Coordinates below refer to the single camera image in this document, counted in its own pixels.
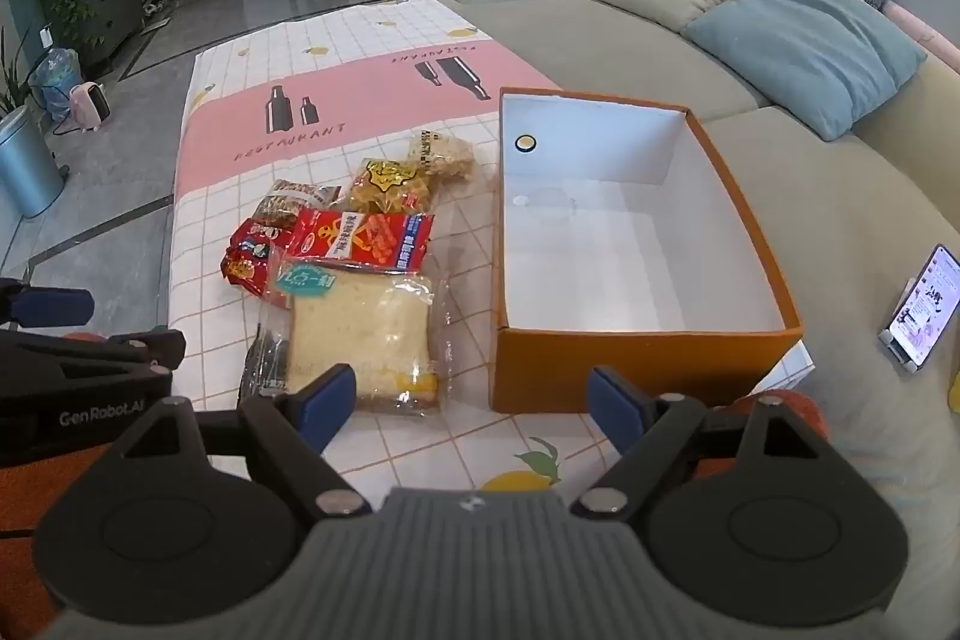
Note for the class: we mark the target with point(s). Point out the white phone stand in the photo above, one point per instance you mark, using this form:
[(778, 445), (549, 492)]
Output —
[(904, 359)]

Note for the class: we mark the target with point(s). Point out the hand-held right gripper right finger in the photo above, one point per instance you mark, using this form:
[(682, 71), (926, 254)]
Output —
[(611, 407)]

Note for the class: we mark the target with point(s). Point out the dark sausage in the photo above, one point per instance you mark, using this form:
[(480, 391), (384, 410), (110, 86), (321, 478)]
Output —
[(262, 359)]

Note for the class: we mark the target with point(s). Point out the blue metal trash bin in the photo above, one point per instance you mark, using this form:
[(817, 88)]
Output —
[(26, 168)]

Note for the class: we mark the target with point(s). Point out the small red snack packet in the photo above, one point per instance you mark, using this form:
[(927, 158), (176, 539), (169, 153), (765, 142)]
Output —
[(251, 257)]

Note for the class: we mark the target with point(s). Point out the beige cracker packet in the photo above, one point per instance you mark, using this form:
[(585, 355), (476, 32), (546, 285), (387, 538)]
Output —
[(442, 153)]

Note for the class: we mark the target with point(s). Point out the brown nut snack packet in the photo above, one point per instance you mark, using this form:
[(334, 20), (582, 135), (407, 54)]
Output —
[(289, 201)]

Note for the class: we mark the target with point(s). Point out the smartphone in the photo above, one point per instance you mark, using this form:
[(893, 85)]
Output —
[(930, 295)]

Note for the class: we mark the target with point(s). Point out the pink checked printed tablecloth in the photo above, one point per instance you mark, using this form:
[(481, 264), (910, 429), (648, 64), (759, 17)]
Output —
[(240, 70)]

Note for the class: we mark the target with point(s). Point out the grey cabinet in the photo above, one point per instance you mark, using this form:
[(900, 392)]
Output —
[(112, 3)]

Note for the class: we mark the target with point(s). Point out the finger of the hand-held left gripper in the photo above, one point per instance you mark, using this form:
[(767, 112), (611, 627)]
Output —
[(142, 347), (56, 308)]

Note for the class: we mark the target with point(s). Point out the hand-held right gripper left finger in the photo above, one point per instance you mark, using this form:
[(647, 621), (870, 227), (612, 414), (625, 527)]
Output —
[(327, 406)]

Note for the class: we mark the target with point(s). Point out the orange cardboard box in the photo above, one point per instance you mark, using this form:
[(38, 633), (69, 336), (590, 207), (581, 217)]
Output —
[(637, 370)]

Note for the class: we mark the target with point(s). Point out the clear sliced bread packet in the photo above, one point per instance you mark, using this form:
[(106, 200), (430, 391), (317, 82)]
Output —
[(360, 340)]

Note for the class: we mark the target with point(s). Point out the beige sofa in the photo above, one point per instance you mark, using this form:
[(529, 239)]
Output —
[(585, 33)]

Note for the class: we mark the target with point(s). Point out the pink space heater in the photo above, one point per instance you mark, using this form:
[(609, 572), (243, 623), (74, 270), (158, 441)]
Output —
[(91, 108)]

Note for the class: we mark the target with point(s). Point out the yellow cushion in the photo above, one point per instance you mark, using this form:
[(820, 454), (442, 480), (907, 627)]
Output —
[(954, 389)]

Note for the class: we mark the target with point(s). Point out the yellow snack packet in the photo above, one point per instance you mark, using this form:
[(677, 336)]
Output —
[(386, 186)]

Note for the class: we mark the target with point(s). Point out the large red snack packet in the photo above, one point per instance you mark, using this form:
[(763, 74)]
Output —
[(360, 239)]

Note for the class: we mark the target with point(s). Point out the pink pillow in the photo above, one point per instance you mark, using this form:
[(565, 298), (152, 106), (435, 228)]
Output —
[(919, 25)]

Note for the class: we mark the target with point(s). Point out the blue cushion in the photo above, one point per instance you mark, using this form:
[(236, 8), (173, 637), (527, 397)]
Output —
[(810, 40)]

